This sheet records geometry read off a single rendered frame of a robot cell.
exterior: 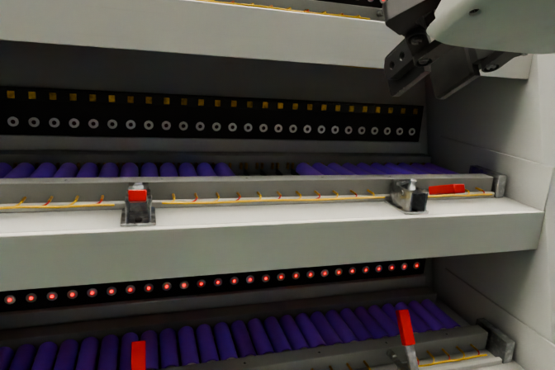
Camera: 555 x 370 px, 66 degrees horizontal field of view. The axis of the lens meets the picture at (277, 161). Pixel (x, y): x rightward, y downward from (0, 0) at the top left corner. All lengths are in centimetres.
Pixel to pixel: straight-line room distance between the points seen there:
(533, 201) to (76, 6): 50
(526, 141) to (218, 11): 38
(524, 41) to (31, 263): 36
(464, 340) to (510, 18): 43
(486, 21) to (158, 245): 28
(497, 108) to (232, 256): 38
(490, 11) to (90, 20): 29
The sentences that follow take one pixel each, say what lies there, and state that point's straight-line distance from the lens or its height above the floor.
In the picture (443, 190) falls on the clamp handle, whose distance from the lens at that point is 41.
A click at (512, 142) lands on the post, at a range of 59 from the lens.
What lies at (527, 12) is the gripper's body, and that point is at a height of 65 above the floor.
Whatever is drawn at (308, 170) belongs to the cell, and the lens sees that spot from 50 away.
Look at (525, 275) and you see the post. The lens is 59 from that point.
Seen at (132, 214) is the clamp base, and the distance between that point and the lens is 39.
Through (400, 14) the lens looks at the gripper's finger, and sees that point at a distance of 25.
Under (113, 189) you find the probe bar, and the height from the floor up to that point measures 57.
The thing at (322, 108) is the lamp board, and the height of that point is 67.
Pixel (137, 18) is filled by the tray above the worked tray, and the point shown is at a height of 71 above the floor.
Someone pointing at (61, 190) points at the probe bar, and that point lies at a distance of 42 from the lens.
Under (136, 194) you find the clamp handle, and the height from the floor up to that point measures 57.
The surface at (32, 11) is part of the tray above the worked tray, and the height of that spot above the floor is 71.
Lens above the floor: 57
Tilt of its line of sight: 3 degrees up
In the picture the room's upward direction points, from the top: 1 degrees counter-clockwise
